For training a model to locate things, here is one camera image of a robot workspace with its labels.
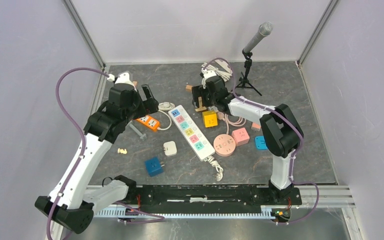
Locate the blue cube adapter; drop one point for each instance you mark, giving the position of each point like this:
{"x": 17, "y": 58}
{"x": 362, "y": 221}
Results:
{"x": 153, "y": 167}

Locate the orange wooden cube socket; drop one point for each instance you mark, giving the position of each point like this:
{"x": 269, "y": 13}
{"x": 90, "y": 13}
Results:
{"x": 201, "y": 107}

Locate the grey handheld microphone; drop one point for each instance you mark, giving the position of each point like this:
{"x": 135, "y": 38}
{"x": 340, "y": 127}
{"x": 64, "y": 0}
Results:
{"x": 264, "y": 30}

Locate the orange power strip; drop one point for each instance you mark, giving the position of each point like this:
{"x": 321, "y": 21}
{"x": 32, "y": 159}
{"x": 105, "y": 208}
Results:
{"x": 149, "y": 122}

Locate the black tripod microphone stand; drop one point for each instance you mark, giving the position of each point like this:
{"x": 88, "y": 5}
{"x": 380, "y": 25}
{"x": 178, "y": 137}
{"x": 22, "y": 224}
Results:
{"x": 244, "y": 82}

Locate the small cream plug piece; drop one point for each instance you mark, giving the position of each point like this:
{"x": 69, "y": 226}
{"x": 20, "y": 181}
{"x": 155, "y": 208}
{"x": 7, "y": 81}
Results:
{"x": 122, "y": 151}

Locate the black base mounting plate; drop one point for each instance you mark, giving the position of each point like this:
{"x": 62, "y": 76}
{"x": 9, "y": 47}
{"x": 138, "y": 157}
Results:
{"x": 210, "y": 198}

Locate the white long power strip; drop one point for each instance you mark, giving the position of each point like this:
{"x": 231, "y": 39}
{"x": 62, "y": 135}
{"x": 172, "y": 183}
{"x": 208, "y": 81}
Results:
{"x": 191, "y": 132}

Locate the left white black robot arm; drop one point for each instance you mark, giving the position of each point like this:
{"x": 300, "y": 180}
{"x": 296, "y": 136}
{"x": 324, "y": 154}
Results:
{"x": 68, "y": 204}

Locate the yellow cube adapter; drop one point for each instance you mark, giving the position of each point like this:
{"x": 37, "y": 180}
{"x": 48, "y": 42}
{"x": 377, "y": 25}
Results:
{"x": 210, "y": 118}

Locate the small blue plug adapter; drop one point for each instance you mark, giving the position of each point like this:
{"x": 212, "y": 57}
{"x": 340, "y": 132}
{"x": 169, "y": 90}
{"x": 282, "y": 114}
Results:
{"x": 260, "y": 143}

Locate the pink round socket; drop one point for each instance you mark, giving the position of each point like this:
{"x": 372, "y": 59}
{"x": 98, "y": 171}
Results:
{"x": 224, "y": 145}

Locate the pink plug adapter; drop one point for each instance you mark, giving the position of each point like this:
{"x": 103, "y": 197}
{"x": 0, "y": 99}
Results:
{"x": 240, "y": 136}

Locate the white square plug adapter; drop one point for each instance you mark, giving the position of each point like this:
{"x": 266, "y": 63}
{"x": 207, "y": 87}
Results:
{"x": 170, "y": 148}

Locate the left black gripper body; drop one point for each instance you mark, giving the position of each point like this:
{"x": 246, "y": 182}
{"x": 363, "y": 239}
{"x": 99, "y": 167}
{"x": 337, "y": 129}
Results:
{"x": 137, "y": 110}

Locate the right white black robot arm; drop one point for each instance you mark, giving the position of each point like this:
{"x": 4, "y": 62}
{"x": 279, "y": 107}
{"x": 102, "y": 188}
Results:
{"x": 282, "y": 134}

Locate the orange square plug with cable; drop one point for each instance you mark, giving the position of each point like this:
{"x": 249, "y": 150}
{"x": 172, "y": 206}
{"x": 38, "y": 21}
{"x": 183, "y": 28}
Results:
{"x": 255, "y": 127}

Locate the small brown wooden block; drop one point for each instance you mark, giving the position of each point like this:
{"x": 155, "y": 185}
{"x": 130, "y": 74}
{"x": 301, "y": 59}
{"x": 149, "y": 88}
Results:
{"x": 189, "y": 88}

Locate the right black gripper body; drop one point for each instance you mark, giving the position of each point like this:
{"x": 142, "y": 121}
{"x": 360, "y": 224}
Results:
{"x": 208, "y": 100}

